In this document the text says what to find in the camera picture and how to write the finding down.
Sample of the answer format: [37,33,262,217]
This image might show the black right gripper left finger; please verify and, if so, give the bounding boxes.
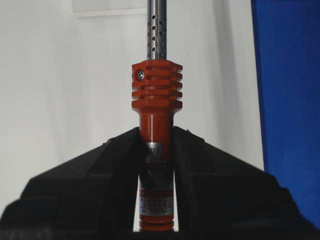
[0,128,145,240]

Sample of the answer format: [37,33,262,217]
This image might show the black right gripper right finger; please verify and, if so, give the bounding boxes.
[172,127,320,240]

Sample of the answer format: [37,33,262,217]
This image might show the red soldering iron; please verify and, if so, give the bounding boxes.
[131,0,183,232]

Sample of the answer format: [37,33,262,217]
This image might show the large white paper sheet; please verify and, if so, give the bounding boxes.
[0,0,264,209]

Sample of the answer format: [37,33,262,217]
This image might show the blue table mat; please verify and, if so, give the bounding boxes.
[251,0,320,227]

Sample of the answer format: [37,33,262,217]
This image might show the small white paper card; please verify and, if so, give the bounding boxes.
[72,0,147,12]

